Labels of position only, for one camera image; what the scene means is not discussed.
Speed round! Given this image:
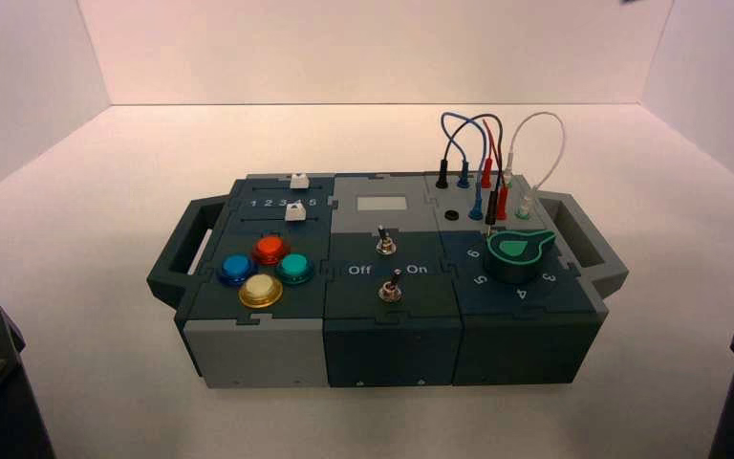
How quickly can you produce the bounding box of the small grey display screen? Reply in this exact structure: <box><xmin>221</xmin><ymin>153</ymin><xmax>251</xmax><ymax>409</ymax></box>
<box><xmin>356</xmin><ymin>195</ymin><xmax>407</xmax><ymax>213</ymax></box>

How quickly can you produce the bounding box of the green round push button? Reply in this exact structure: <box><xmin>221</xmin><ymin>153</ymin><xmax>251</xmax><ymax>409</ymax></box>
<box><xmin>274</xmin><ymin>252</ymin><xmax>315</xmax><ymax>286</ymax></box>

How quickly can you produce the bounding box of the red round push button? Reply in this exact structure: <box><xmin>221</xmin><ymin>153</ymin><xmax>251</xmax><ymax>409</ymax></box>
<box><xmin>251</xmin><ymin>235</ymin><xmax>291</xmax><ymax>267</ymax></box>

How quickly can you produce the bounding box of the yellow round push button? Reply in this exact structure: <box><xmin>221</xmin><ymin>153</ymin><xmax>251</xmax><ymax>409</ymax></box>
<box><xmin>239</xmin><ymin>273</ymin><xmax>284</xmax><ymax>310</ymax></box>

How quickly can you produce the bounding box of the dark teal grey control box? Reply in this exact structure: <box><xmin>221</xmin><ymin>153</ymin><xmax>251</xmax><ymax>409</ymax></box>
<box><xmin>146</xmin><ymin>170</ymin><xmax>629</xmax><ymax>389</ymax></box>

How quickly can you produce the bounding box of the blue round push button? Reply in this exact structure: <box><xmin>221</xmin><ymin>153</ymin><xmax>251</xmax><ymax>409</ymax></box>
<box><xmin>218</xmin><ymin>254</ymin><xmax>259</xmax><ymax>287</ymax></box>

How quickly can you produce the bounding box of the green rotary pointer knob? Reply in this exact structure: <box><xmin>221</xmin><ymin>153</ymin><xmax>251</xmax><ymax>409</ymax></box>
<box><xmin>485</xmin><ymin>229</ymin><xmax>558</xmax><ymax>285</ymax></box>

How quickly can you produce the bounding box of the metal toggle switch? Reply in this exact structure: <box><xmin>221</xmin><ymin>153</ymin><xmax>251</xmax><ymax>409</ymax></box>
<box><xmin>378</xmin><ymin>268</ymin><xmax>403</xmax><ymax>303</ymax></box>
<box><xmin>375</xmin><ymin>224</ymin><xmax>398</xmax><ymax>256</ymax></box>

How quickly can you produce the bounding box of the black banana plug cable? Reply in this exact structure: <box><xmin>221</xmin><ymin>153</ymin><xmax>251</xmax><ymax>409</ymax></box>
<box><xmin>435</xmin><ymin>113</ymin><xmax>505</xmax><ymax>241</ymax></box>

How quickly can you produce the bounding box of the blue banana plug cable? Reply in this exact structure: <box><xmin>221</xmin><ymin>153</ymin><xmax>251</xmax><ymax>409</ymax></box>
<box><xmin>441</xmin><ymin>112</ymin><xmax>489</xmax><ymax>222</ymax></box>

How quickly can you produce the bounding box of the red banana plug cable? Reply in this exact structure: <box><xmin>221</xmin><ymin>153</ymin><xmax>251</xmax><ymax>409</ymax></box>
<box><xmin>479</xmin><ymin>119</ymin><xmax>510</xmax><ymax>222</ymax></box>

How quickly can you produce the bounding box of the white banana plug cable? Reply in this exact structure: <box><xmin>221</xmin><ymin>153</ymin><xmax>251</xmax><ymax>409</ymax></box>
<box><xmin>503</xmin><ymin>111</ymin><xmax>567</xmax><ymax>222</ymax></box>

